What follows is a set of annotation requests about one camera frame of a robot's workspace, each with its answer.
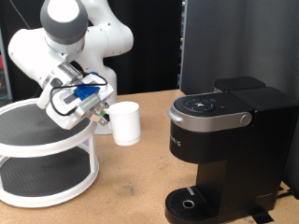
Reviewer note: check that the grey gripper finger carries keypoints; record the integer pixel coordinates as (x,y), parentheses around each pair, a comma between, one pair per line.
(99,120)
(106,107)

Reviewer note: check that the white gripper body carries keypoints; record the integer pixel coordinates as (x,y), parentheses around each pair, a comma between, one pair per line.
(67,112)

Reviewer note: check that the white mug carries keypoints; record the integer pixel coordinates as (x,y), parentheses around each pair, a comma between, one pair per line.
(126,124)

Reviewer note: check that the black Keurig coffee machine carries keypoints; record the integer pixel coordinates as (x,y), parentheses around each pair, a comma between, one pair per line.
(236,149)

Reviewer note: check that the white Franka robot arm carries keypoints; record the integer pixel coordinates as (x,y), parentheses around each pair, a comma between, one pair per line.
(90,40)

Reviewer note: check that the white two-tier turntable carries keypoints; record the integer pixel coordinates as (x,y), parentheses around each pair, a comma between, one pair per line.
(46,174)

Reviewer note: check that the black curtain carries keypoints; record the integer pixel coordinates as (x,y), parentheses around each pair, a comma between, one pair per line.
(152,56)

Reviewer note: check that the grey curtain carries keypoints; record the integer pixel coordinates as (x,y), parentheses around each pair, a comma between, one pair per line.
(236,37)

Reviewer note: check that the black tape strip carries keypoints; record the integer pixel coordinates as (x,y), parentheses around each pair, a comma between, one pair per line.
(261,216)

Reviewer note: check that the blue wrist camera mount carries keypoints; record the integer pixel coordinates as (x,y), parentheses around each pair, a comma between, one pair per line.
(86,90)

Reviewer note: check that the metal frame post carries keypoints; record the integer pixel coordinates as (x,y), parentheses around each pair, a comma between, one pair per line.
(182,43)

